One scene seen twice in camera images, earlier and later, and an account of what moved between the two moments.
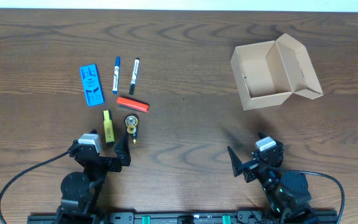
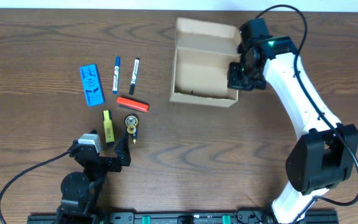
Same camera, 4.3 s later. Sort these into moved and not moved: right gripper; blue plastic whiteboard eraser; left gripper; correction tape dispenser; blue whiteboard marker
Moved: right gripper
Not moved: blue plastic whiteboard eraser; blue whiteboard marker; left gripper; correction tape dispenser
